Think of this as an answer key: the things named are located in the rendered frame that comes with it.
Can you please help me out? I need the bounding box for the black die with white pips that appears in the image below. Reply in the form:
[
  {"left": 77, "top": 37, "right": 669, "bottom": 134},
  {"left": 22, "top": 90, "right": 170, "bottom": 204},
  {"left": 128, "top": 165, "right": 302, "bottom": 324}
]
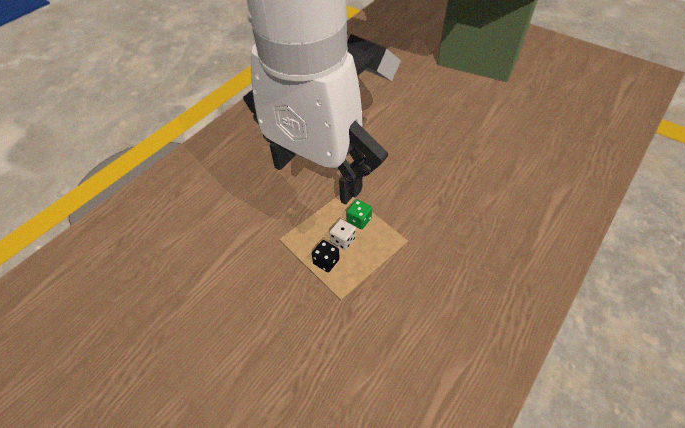
[{"left": 311, "top": 240, "right": 340, "bottom": 273}]

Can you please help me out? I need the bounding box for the tan flat square mat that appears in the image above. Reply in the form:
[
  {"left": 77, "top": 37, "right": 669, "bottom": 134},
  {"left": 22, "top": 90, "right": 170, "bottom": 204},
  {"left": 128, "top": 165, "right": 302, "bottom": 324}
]
[{"left": 279, "top": 195, "right": 408, "bottom": 301}]

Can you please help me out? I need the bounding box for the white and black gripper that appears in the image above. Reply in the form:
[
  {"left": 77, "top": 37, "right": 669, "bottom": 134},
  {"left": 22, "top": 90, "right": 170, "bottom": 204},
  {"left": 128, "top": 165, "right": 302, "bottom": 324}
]
[{"left": 243, "top": 44, "right": 388, "bottom": 205}]

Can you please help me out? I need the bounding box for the green die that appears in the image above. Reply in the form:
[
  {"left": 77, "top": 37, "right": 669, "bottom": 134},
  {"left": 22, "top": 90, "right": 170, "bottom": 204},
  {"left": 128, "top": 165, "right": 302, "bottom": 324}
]
[{"left": 346, "top": 199, "right": 372, "bottom": 230}]

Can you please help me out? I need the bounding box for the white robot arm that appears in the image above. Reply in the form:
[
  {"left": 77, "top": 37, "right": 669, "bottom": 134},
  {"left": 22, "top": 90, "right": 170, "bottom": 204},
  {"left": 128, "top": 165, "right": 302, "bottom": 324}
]
[{"left": 247, "top": 0, "right": 401, "bottom": 81}]

